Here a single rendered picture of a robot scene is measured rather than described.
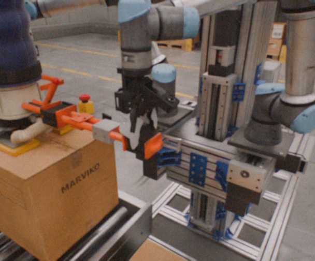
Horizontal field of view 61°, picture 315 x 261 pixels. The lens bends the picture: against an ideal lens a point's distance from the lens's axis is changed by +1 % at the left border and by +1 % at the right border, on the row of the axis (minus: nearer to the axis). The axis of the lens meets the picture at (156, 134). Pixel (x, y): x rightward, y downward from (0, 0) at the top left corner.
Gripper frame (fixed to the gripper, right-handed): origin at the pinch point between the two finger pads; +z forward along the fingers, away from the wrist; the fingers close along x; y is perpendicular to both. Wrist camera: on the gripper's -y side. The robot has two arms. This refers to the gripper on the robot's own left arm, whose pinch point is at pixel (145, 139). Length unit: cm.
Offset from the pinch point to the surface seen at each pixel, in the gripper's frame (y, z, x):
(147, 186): 75, 121, -107
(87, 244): 36, 67, -2
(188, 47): 331, 109, -708
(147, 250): 11, 67, -14
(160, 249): 6, 67, -18
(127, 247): 22, 72, -13
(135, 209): 29, 65, -30
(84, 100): 78, 19, -49
